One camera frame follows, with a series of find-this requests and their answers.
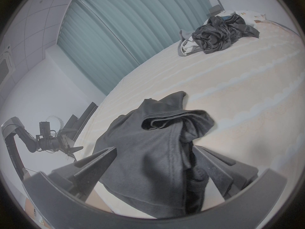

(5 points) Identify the blue-green curtain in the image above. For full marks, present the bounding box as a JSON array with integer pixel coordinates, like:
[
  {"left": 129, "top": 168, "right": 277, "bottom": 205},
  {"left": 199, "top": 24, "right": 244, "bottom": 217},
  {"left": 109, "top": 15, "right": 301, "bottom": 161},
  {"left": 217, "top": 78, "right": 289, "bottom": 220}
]
[{"left": 56, "top": 0, "right": 212, "bottom": 96}]

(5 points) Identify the black T-shirt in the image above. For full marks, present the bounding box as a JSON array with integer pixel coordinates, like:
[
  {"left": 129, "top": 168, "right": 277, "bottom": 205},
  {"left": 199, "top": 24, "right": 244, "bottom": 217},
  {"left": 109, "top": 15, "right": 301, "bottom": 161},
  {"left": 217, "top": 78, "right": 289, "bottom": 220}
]
[{"left": 92, "top": 91, "right": 216, "bottom": 219}]

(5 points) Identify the dark chest of drawers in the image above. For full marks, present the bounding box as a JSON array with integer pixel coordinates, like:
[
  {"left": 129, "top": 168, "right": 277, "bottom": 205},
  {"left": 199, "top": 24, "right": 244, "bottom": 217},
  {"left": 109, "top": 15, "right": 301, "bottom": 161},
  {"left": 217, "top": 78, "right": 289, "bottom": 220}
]
[{"left": 61, "top": 102, "right": 99, "bottom": 143}]

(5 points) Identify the white printed pillow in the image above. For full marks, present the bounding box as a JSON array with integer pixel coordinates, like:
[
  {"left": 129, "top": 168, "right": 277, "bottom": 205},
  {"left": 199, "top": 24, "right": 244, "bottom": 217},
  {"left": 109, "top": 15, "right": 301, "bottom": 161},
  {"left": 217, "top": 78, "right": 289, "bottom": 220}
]
[{"left": 204, "top": 10, "right": 266, "bottom": 25}]

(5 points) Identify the bed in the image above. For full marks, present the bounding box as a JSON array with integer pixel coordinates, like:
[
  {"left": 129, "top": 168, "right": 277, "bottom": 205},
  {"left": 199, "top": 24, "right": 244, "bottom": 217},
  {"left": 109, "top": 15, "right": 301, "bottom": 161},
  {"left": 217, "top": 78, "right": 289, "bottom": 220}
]
[{"left": 71, "top": 0, "right": 305, "bottom": 219}]

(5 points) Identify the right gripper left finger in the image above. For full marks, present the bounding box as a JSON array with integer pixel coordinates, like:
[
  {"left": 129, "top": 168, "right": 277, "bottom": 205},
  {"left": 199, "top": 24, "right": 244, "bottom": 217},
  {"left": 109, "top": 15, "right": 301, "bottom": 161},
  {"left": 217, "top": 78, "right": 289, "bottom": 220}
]
[{"left": 51, "top": 147, "right": 118, "bottom": 197}]

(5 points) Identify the pile of clothes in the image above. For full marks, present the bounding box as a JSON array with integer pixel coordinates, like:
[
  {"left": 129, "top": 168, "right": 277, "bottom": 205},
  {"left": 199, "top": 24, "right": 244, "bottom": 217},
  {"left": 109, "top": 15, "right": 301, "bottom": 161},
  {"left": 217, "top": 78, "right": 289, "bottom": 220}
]
[{"left": 178, "top": 13, "right": 260, "bottom": 57}]

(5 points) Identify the round white-framed mirror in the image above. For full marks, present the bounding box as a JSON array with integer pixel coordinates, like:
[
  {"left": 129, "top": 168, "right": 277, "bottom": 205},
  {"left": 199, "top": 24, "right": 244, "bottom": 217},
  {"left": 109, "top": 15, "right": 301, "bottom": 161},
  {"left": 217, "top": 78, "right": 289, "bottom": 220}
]
[{"left": 46, "top": 115, "right": 64, "bottom": 131}]

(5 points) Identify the grey bedside table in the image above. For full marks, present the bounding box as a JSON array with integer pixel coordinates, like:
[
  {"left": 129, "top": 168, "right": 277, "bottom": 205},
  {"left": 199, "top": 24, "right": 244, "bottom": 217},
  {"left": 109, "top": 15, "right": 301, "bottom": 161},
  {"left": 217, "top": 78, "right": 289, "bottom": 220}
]
[{"left": 208, "top": 5, "right": 224, "bottom": 16}]

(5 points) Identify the ceiling air conditioner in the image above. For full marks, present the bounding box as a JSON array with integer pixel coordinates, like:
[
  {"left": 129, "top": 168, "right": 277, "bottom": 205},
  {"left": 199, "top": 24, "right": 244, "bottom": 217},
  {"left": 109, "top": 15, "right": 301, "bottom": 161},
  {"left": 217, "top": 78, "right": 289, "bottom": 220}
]
[{"left": 0, "top": 45, "right": 16, "bottom": 86}]

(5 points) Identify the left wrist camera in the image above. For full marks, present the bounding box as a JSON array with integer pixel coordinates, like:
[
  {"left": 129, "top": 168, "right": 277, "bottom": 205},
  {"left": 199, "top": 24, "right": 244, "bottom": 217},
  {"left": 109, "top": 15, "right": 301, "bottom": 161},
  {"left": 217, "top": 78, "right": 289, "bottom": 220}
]
[{"left": 39, "top": 121, "right": 51, "bottom": 136}]

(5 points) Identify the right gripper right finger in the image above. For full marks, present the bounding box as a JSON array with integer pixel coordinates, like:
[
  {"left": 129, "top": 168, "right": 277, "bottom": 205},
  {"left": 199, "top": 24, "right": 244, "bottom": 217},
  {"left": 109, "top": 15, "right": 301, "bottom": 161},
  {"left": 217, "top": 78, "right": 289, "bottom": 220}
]
[{"left": 192, "top": 145, "right": 259, "bottom": 198}]

